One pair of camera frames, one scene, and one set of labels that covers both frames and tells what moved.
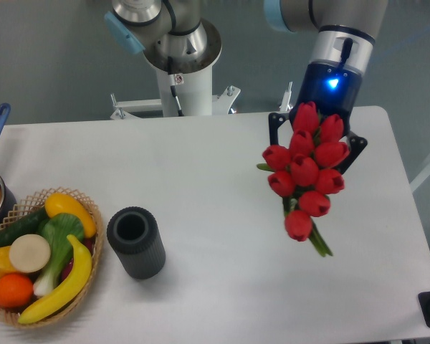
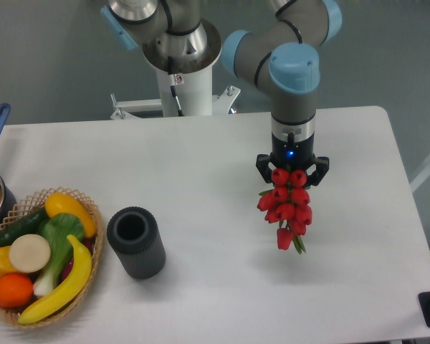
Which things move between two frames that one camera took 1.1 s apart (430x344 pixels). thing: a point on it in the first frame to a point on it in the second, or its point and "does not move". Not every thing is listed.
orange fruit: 13,290 does not move
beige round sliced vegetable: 29,253 does not move
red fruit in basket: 88,243 does not move
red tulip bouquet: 306,173 to 287,203
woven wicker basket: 25,207 does not move
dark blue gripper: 332,82 to 292,147
